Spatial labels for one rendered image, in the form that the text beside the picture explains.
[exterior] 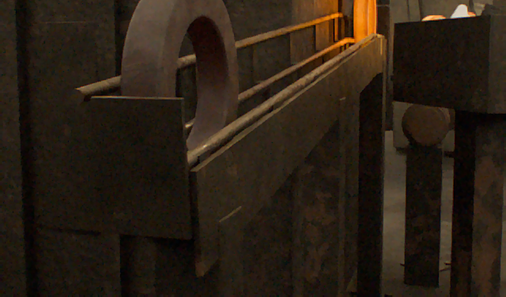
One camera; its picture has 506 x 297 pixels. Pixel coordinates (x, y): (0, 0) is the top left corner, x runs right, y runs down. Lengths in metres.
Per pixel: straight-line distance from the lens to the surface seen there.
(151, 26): 0.50
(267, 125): 0.66
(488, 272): 1.17
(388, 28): 1.82
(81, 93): 0.51
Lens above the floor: 0.67
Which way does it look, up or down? 6 degrees down
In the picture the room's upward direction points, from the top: straight up
